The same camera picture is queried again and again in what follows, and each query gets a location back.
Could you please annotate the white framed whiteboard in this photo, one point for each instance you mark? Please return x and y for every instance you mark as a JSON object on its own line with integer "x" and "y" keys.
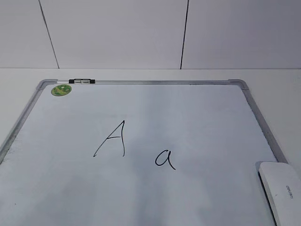
{"x": 136, "y": 154}

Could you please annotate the white whiteboard eraser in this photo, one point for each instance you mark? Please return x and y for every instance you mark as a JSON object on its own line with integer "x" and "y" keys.
{"x": 282, "y": 188}

